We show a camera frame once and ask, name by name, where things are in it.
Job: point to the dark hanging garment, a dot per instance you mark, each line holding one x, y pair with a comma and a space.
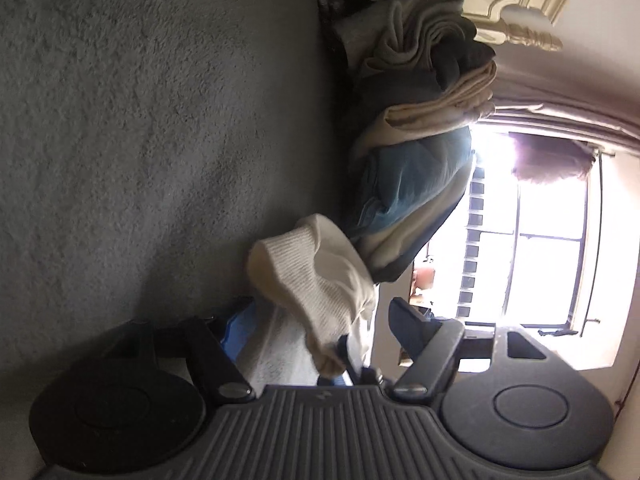
545, 159

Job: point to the grey fleece bed blanket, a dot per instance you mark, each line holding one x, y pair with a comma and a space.
145, 146

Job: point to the cream bear hoodie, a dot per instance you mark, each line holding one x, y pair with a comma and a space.
311, 288

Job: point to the pile of mixed clothes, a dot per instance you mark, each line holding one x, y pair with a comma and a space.
413, 80

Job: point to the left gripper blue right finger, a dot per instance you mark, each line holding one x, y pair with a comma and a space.
433, 346

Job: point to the grey curtain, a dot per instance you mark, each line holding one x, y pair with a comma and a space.
532, 104

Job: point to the orange bag on sill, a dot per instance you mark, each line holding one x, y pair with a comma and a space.
422, 281

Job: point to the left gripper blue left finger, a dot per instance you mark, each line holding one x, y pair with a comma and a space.
200, 341

